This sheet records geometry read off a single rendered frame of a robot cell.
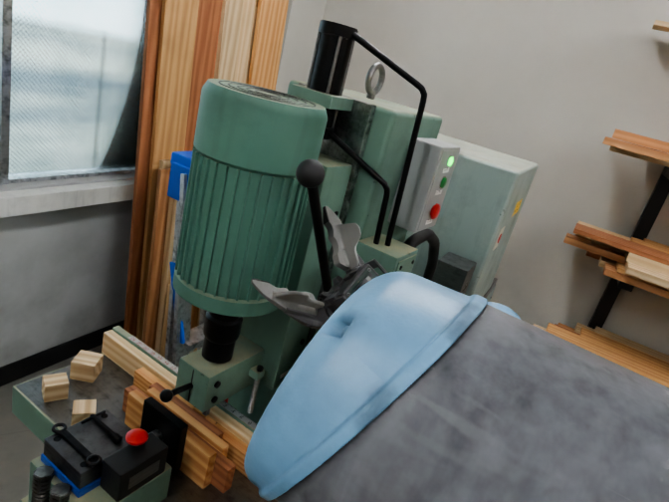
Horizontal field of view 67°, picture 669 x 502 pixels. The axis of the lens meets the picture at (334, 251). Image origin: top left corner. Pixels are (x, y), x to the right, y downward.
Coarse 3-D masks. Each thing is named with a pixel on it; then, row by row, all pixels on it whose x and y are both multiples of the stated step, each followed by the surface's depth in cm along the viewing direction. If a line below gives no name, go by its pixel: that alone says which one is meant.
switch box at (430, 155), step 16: (416, 144) 88; (432, 144) 87; (448, 144) 92; (416, 160) 89; (432, 160) 87; (400, 176) 91; (416, 176) 89; (432, 176) 88; (448, 176) 94; (416, 192) 90; (432, 192) 90; (400, 208) 92; (416, 208) 90; (400, 224) 93; (416, 224) 91; (432, 224) 97
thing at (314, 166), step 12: (300, 168) 60; (312, 168) 59; (324, 168) 60; (300, 180) 60; (312, 180) 59; (312, 192) 62; (312, 204) 64; (312, 216) 66; (324, 240) 69; (324, 252) 70; (324, 264) 72; (324, 276) 74; (324, 288) 76
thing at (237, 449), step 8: (136, 376) 97; (144, 376) 96; (152, 376) 96; (136, 384) 97; (144, 384) 96; (144, 392) 96; (208, 416) 90; (224, 432) 88; (224, 440) 86; (232, 440) 86; (240, 440) 87; (232, 448) 86; (240, 448) 85; (232, 456) 86; (240, 456) 85; (240, 464) 85
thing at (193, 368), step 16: (240, 336) 93; (240, 352) 88; (256, 352) 89; (192, 368) 81; (208, 368) 82; (224, 368) 83; (240, 368) 86; (176, 384) 84; (208, 384) 80; (224, 384) 84; (240, 384) 88; (192, 400) 83; (208, 400) 82
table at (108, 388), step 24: (24, 384) 92; (72, 384) 95; (96, 384) 96; (120, 384) 98; (24, 408) 90; (48, 408) 88; (72, 408) 89; (96, 408) 91; (120, 408) 92; (48, 432) 87; (240, 480) 84
